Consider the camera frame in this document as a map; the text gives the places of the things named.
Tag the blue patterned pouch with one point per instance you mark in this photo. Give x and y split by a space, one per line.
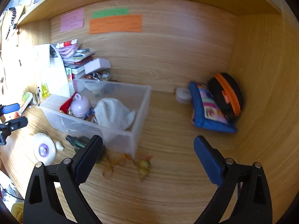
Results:
206 113

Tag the small seashell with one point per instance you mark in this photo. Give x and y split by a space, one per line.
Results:
59 146

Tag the white orange cream tube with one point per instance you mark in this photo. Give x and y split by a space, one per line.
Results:
26 99

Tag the white round tape roll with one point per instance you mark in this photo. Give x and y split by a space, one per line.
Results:
43 148

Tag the pink macaron case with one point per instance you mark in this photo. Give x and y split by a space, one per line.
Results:
79 105

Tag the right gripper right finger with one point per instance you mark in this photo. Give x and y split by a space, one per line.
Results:
242 194

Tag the pink sticky note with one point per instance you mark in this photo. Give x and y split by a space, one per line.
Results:
72 20

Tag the green bead charm with cord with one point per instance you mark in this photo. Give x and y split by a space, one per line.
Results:
143 167

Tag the white paper box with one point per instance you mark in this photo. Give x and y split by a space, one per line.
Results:
45 65

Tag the red fabric pouch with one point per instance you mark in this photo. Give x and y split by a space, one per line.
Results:
66 105

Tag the clear plastic storage bin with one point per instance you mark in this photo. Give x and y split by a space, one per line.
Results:
134 97

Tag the yellow liquid spray bottle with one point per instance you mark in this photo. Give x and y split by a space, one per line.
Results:
44 90

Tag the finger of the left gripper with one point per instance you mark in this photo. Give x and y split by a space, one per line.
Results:
14 124
5 109

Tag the black orange round case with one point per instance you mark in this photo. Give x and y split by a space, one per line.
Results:
227 95

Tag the white bowl with trinkets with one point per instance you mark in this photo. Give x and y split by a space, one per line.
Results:
97 80

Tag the small round white container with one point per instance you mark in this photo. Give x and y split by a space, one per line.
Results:
183 95

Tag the orange paper note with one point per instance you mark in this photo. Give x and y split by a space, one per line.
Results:
121 23

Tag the green paper note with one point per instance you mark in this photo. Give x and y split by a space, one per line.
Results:
110 12

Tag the white drawstring cloth pouch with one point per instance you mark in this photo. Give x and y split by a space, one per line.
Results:
112 113

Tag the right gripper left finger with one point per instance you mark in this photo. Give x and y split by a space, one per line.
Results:
42 204

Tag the dark green spray bottle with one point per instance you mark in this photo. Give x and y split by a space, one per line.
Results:
81 142

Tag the blue Max staples box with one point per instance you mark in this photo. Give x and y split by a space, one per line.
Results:
90 115

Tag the small white cardboard box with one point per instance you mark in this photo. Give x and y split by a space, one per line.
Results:
96 65

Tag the stack of packets and cards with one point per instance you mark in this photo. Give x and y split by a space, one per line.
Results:
73 56

